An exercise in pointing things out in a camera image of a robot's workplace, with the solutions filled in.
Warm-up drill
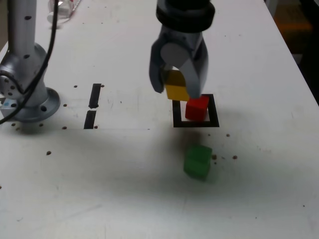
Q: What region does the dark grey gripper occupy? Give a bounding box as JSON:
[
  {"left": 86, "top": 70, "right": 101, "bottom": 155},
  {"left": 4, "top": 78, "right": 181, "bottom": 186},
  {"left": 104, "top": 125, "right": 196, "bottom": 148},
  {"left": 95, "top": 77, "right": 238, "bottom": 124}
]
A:
[{"left": 149, "top": 24, "right": 209, "bottom": 100}]

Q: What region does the yellow cube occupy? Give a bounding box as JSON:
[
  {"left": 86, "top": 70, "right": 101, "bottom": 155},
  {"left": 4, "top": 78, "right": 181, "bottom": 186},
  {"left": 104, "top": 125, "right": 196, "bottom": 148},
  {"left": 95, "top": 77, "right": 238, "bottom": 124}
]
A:
[{"left": 161, "top": 70, "right": 191, "bottom": 102}]

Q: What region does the red cube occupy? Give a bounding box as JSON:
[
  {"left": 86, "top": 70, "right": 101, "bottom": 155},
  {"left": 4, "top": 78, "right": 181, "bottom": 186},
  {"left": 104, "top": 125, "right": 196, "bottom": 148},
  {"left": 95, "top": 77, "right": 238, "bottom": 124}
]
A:
[{"left": 184, "top": 96, "right": 210, "bottom": 121}]

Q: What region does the green cube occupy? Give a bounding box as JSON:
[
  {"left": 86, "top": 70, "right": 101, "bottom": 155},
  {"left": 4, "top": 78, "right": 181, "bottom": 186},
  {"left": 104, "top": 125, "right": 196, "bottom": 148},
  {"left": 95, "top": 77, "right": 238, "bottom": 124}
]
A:
[{"left": 183, "top": 145, "right": 213, "bottom": 183}]

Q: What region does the black tape square outline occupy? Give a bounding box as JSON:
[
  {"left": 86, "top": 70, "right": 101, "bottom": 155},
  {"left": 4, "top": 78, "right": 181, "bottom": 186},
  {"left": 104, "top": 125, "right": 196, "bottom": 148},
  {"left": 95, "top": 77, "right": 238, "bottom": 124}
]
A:
[{"left": 171, "top": 94, "right": 220, "bottom": 128}]

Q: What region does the black tape strip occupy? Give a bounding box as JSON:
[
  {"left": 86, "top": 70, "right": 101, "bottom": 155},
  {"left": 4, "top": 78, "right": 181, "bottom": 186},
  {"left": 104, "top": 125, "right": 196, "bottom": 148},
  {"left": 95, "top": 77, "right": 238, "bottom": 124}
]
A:
[{"left": 83, "top": 83, "right": 102, "bottom": 130}]

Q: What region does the clear plastic bottle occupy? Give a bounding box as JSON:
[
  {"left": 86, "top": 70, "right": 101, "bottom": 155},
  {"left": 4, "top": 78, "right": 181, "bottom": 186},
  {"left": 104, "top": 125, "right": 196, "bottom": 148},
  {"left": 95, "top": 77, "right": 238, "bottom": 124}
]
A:
[{"left": 46, "top": 0, "right": 83, "bottom": 25}]

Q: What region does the long black cable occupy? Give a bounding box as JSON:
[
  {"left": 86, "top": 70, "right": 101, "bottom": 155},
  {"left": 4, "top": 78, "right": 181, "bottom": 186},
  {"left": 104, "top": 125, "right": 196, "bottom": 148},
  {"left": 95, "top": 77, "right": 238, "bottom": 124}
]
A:
[{"left": 0, "top": 0, "right": 62, "bottom": 125}]

